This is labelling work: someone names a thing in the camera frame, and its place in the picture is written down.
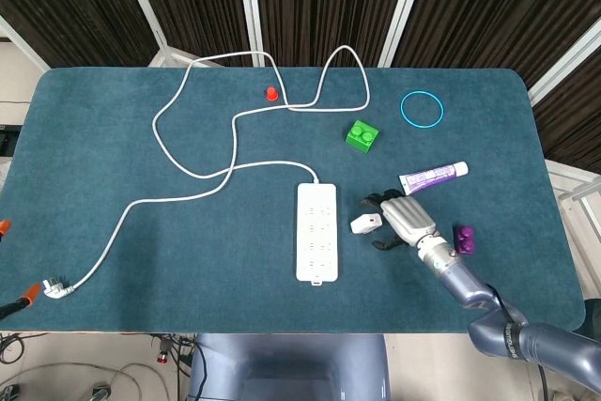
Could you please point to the black box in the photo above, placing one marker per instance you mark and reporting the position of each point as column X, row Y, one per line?
column 7, row 140

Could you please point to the white power strip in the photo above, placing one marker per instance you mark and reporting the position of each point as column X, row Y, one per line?
column 317, row 236

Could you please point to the blue-grey robot torso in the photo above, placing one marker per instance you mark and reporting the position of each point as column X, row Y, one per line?
column 291, row 368

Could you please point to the green building block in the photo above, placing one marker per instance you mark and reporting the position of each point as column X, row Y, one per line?
column 362, row 136

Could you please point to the red button device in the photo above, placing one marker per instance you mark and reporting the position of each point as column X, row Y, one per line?
column 164, row 351

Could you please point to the purple white toothpaste tube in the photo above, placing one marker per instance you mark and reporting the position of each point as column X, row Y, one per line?
column 429, row 179

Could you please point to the teal table mat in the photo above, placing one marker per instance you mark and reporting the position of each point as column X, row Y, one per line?
column 188, row 255

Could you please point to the purple building block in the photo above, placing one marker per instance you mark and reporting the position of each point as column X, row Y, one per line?
column 465, row 241

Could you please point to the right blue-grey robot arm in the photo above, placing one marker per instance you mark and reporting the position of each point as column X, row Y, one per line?
column 465, row 283

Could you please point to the white plug adapter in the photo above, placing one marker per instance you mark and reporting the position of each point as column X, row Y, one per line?
column 364, row 225

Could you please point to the orange black clamp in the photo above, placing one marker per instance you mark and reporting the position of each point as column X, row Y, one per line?
column 4, row 228
column 28, row 297

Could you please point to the small red cap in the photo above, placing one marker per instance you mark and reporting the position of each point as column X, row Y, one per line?
column 271, row 94

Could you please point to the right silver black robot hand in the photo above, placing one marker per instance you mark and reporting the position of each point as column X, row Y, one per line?
column 408, row 218

